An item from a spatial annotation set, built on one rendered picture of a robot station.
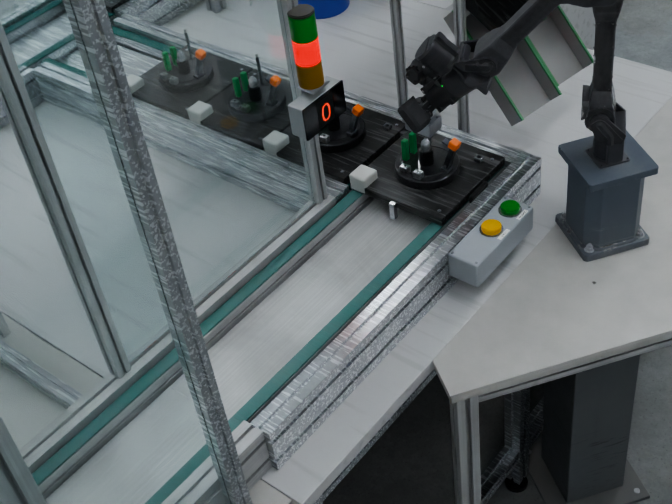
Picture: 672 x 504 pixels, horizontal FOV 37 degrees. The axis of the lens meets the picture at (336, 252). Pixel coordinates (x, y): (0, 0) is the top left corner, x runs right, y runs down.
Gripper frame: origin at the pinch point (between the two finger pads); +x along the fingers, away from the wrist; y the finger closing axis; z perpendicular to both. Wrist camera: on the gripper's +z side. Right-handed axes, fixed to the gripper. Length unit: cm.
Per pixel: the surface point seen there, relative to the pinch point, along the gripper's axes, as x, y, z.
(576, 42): -1.1, -48.0, -12.0
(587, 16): 86, -163, -22
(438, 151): 9.3, -4.4, -10.6
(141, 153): -51, 82, 22
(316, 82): -3.2, 19.9, 16.7
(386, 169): 16.2, 4.5, -6.9
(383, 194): 12.8, 11.6, -10.0
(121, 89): -57, 82, 28
